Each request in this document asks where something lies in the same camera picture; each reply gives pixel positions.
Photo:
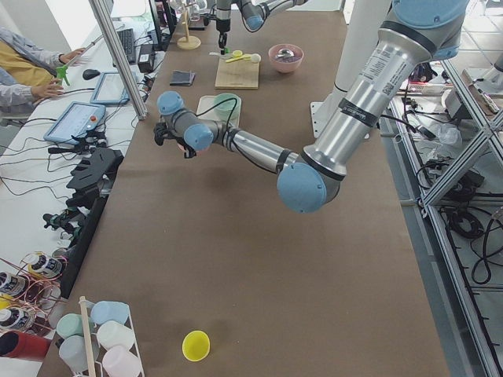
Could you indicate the pink plastic bowl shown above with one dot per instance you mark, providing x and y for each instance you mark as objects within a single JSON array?
[{"x": 189, "y": 152}]

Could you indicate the black power adapter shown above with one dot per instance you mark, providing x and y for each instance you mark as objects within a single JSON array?
[{"x": 146, "y": 58}]

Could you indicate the grey translucent cup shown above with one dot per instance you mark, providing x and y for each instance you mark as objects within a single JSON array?
[{"x": 73, "y": 352}]

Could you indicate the large pink bowl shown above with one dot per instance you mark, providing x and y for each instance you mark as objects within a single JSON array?
[{"x": 285, "y": 58}]

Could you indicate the white cup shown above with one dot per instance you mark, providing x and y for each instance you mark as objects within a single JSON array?
[{"x": 112, "y": 333}]

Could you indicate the light blue cup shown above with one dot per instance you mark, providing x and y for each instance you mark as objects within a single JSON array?
[{"x": 105, "y": 311}]

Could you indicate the person's hand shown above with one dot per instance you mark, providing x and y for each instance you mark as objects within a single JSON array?
[{"x": 51, "y": 89}]

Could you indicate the green handled tool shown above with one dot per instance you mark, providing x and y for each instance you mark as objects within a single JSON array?
[{"x": 62, "y": 70}]

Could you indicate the aluminium frame post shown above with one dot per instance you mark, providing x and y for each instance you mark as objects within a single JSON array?
[{"x": 115, "y": 48}]

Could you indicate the yellow white spoon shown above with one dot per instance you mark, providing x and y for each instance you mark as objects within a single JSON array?
[{"x": 254, "y": 58}]

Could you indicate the yellow plastic cup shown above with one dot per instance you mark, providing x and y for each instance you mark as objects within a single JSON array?
[{"x": 196, "y": 346}]

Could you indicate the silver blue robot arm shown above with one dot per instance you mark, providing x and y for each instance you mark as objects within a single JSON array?
[
  {"x": 385, "y": 41},
  {"x": 252, "y": 15}
]

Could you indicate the white wire cup rack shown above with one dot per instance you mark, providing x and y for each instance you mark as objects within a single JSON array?
[{"x": 94, "y": 351}]

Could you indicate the white rectangular tray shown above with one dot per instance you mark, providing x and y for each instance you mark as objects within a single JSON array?
[{"x": 205, "y": 109}]

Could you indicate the blue framed tablet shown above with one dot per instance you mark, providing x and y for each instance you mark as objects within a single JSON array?
[
  {"x": 109, "y": 90},
  {"x": 77, "y": 119}
]

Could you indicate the dark folded cloth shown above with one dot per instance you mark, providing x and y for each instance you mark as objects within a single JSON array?
[{"x": 182, "y": 78}]

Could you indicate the green plastic bowl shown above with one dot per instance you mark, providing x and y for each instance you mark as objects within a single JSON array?
[{"x": 227, "y": 106}]

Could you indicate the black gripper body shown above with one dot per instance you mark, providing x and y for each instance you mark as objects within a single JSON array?
[
  {"x": 188, "y": 151},
  {"x": 222, "y": 27}
]

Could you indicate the black keyboard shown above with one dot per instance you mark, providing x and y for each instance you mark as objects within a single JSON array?
[{"x": 126, "y": 38}]

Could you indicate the wooden stand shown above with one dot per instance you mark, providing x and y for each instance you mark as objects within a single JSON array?
[{"x": 187, "y": 41}]

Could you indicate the red cylinder can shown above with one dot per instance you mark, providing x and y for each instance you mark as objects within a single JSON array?
[{"x": 24, "y": 346}]

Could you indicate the pink cup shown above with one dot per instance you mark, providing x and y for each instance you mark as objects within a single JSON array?
[{"x": 120, "y": 362}]

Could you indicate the black tool rack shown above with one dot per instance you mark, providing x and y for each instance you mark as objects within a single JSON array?
[{"x": 87, "y": 184}]

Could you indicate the black computer mouse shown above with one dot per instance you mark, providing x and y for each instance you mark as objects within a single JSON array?
[{"x": 89, "y": 74}]

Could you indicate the mint green cup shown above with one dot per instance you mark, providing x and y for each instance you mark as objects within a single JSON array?
[{"x": 70, "y": 324}]

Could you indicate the wooden cutting board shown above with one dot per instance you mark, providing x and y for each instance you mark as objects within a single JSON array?
[{"x": 239, "y": 75}]

